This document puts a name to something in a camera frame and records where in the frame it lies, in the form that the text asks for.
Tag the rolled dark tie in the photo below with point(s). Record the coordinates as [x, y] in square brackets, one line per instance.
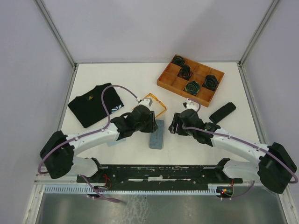
[211, 82]
[178, 60]
[185, 72]

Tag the grey-blue glasses case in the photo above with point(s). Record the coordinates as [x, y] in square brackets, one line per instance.
[157, 138]

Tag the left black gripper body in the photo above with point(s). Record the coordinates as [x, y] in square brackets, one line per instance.
[148, 126]

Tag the black folded t-shirt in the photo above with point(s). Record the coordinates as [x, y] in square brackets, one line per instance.
[88, 108]

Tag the light blue cloth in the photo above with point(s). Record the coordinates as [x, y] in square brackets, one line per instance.
[113, 143]

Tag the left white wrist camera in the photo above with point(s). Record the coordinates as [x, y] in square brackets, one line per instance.
[147, 102]

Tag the left aluminium frame post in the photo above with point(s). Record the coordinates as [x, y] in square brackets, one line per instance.
[50, 23]

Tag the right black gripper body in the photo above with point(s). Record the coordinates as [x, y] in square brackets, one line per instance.
[180, 129]

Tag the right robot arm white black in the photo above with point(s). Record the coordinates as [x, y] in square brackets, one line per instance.
[271, 165]

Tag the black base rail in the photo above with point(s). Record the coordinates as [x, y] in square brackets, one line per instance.
[159, 177]

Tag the rolled dark tie right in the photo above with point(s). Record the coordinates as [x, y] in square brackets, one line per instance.
[211, 82]

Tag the rolled dark tie top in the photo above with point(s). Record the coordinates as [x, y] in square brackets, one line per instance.
[178, 60]

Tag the orange wooden divider tray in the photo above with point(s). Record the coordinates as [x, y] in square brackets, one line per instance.
[169, 80]

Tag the black glasses case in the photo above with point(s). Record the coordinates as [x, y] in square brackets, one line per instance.
[222, 113]

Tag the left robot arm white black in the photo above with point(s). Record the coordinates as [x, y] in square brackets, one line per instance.
[60, 153]

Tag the aluminium frame post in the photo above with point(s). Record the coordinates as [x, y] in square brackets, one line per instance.
[258, 32]
[50, 23]

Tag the right aluminium frame post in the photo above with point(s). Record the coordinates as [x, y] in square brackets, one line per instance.
[258, 32]

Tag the orange sunglasses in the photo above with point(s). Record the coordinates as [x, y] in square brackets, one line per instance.
[157, 106]

